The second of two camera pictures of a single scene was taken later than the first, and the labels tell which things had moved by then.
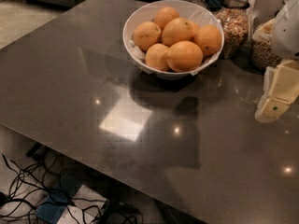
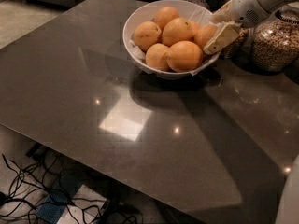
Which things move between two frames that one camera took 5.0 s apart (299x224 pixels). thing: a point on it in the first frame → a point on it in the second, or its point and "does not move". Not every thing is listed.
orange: x=184 y=56 does not move
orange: x=208 y=37 does not move
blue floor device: x=58 y=199 does not move
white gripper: x=287 y=32 → x=247 y=8
